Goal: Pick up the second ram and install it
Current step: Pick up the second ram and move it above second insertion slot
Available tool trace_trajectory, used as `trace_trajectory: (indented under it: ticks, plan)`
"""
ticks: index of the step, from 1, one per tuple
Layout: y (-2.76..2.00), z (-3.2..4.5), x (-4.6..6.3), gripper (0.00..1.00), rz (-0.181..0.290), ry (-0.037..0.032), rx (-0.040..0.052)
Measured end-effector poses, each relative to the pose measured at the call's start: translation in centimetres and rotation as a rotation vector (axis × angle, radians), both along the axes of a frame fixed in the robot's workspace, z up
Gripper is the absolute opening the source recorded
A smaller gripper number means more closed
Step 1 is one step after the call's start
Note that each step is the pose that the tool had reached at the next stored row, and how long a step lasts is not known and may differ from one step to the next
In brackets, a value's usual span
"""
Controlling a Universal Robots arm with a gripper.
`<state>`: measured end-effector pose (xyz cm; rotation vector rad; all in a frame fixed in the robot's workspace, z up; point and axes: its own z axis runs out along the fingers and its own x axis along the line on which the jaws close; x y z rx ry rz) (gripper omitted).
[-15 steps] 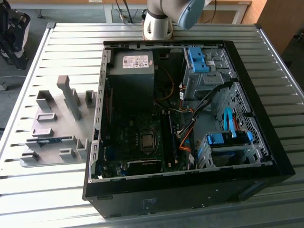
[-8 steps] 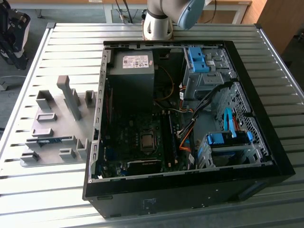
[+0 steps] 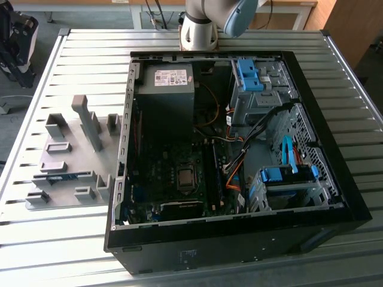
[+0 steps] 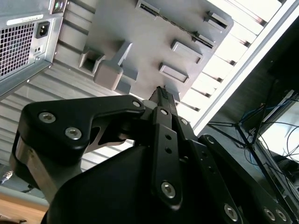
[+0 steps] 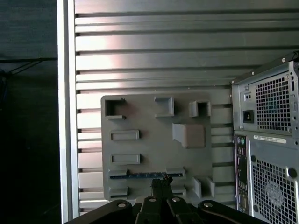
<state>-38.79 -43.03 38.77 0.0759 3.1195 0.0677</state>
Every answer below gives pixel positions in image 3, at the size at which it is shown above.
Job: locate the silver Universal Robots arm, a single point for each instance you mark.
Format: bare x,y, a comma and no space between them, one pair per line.
197,27

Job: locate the grey plastic parts rack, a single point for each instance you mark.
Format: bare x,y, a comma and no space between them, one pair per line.
89,128

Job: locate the grey power supply unit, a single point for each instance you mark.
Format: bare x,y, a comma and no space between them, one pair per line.
167,101

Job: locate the green motherboard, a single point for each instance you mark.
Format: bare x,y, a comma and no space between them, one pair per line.
155,167

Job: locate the silver CPU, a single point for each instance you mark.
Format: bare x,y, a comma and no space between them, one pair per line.
185,177

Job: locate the CPU socket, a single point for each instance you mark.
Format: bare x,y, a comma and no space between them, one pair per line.
186,190

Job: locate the black graphics card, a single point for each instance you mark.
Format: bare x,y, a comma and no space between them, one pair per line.
182,207

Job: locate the grey metal drive cage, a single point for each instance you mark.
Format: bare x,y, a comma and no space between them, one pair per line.
263,101

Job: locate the hard disk in blue carrier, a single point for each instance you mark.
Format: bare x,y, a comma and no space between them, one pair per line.
272,175

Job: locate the black PC case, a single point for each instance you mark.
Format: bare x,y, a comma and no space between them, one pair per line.
239,245

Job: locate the grey metal disk cage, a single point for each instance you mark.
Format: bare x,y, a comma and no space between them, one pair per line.
287,187

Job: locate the wooden cabinet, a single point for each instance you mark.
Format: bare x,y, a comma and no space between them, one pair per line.
353,27

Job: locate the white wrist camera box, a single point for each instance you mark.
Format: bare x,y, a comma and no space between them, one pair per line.
34,45

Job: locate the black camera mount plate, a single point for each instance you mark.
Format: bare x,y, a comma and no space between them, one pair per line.
22,20

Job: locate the white frame desk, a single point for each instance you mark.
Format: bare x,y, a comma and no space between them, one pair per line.
135,18

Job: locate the blue plastic drive bracket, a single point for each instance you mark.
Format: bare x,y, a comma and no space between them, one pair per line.
249,71

